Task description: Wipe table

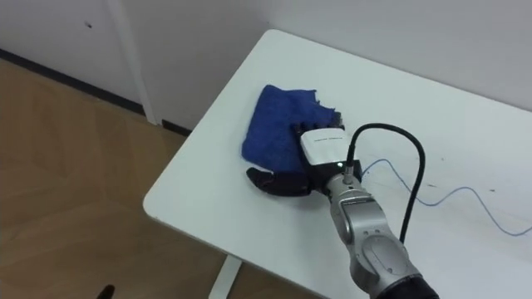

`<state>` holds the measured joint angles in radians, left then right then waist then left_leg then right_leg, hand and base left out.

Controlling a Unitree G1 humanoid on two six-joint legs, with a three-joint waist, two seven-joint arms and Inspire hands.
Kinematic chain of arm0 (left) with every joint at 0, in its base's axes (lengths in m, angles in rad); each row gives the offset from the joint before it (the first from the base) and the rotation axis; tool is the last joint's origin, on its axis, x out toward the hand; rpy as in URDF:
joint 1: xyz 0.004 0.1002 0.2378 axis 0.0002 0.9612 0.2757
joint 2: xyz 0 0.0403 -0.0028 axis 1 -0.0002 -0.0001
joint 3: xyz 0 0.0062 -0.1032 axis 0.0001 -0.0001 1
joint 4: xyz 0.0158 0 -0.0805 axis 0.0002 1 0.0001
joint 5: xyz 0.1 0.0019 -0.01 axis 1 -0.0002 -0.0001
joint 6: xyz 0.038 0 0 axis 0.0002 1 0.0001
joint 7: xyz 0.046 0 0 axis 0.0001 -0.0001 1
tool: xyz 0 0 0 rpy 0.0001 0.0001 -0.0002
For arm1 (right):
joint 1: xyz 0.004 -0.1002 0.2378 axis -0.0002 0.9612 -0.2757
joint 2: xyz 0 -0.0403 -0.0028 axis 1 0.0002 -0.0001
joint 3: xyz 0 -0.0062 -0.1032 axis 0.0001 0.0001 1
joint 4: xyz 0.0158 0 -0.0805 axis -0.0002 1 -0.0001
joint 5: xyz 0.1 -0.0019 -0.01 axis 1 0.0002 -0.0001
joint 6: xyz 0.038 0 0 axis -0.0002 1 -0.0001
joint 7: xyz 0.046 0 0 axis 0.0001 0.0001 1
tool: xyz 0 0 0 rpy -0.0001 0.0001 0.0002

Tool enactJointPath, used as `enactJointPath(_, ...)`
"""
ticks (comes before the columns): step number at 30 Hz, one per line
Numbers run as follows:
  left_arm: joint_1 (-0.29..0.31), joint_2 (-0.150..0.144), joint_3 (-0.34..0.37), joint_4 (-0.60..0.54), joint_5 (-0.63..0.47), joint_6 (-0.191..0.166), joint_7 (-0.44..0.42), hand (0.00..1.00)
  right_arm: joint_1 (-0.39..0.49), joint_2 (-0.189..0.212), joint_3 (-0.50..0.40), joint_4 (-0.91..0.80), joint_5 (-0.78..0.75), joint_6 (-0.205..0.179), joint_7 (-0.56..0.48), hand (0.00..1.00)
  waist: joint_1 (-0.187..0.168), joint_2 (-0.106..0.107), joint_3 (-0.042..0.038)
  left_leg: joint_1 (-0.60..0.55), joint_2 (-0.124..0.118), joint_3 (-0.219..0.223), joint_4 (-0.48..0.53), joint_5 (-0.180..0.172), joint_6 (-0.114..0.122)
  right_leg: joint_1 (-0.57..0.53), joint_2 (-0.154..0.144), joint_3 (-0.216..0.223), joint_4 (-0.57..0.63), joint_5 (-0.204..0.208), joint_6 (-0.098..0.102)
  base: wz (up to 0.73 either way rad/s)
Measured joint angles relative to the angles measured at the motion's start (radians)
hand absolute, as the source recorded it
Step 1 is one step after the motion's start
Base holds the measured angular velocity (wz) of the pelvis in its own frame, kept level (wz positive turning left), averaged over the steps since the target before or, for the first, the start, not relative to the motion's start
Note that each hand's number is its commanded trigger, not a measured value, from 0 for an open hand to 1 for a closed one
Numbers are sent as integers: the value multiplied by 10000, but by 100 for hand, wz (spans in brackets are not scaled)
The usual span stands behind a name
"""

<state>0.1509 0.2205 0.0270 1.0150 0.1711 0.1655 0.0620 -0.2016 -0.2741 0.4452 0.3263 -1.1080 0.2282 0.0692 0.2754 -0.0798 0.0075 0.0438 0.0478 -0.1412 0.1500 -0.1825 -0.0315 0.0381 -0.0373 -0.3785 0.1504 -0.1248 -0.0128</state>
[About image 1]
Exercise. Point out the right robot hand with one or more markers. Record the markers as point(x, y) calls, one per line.
point(323, 146)

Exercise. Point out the white desk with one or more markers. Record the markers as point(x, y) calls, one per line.
point(395, 166)

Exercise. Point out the blue cloth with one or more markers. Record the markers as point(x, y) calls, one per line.
point(278, 128)

